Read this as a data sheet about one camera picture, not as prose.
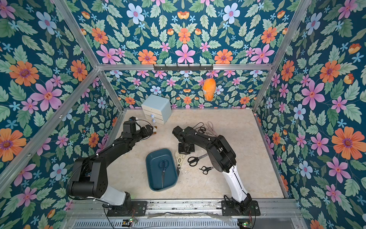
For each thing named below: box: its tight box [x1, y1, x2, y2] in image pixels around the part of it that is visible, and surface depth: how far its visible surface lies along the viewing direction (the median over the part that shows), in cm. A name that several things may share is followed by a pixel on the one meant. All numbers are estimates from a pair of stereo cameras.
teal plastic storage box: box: [145, 148, 179, 192], surface depth 88 cm
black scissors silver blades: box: [187, 153, 209, 167], surface depth 92 cm
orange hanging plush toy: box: [202, 78, 217, 102], surface depth 100 cm
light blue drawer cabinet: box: [141, 93, 173, 125], surface depth 107 cm
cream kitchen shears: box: [173, 150, 187, 174], surface depth 93 cm
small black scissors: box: [198, 166, 214, 176], surface depth 90 cm
